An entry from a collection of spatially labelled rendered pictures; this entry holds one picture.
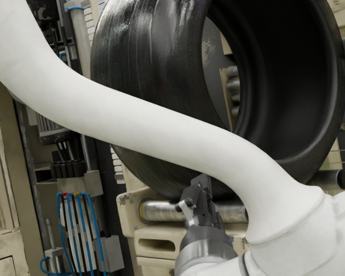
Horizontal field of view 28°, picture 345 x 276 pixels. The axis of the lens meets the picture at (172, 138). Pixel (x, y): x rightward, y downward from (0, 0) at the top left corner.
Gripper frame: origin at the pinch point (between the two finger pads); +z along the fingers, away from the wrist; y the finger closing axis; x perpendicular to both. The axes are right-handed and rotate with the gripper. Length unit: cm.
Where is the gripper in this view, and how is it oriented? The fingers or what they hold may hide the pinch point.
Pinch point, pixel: (201, 189)
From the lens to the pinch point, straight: 111.5
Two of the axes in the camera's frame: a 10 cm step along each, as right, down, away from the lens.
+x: 8.4, -4.9, -2.3
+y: 5.4, 7.6, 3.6
